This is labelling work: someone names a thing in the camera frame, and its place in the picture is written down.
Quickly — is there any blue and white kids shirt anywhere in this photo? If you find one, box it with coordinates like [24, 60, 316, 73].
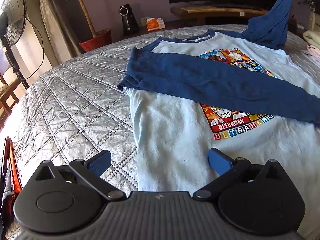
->
[118, 0, 319, 239]

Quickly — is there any dark blue zipper storage bag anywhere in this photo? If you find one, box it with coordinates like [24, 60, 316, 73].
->
[1, 137, 22, 239]

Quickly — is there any pale folded clothes pile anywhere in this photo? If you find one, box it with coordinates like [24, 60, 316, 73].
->
[302, 30, 320, 65]

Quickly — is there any wooden chair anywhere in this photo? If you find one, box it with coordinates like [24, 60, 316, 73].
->
[0, 49, 21, 128]

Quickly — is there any red plant pot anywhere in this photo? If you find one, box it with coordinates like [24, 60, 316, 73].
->
[79, 29, 112, 52]

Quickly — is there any beige curtain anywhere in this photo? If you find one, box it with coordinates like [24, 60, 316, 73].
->
[40, 0, 82, 64]

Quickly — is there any orange tissue box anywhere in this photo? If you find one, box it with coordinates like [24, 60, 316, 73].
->
[146, 18, 165, 31]

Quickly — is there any dark wooden tv cabinet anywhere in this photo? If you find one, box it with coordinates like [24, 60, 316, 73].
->
[123, 4, 268, 38]

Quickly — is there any black standing fan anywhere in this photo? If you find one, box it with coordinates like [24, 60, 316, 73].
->
[1, 0, 29, 90]

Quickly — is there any black fan power cable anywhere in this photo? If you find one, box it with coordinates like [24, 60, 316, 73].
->
[23, 17, 45, 81]

